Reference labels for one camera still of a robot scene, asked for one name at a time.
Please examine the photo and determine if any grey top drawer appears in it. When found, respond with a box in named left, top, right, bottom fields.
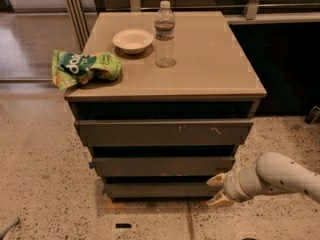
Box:
left=74, top=119, right=253, bottom=147

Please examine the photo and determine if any grey drawer cabinet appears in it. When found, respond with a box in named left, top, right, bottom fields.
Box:
left=65, top=12, right=266, bottom=185

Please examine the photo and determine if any green chip bag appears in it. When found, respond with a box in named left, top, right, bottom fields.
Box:
left=52, top=50, right=122, bottom=90

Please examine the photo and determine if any metal railing frame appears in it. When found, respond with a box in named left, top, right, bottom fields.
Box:
left=67, top=0, right=320, bottom=46

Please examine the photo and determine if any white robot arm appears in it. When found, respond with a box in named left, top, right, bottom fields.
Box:
left=206, top=152, right=320, bottom=208

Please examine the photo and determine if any grey drawer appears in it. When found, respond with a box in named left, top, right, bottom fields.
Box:
left=104, top=183, right=221, bottom=198
left=90, top=157, right=235, bottom=177
left=74, top=119, right=253, bottom=147

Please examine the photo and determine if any clear plastic water bottle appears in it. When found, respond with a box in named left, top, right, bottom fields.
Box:
left=154, top=1, right=175, bottom=68

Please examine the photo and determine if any white bowl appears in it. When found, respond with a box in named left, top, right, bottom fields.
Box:
left=112, top=29, right=153, bottom=55

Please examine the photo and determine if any grey bottom drawer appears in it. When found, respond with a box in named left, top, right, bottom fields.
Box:
left=104, top=183, right=221, bottom=198

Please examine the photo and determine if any grey metal rod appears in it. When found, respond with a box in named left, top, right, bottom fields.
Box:
left=0, top=217, right=20, bottom=239

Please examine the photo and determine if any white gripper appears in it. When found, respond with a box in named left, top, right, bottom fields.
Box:
left=206, top=169, right=250, bottom=208

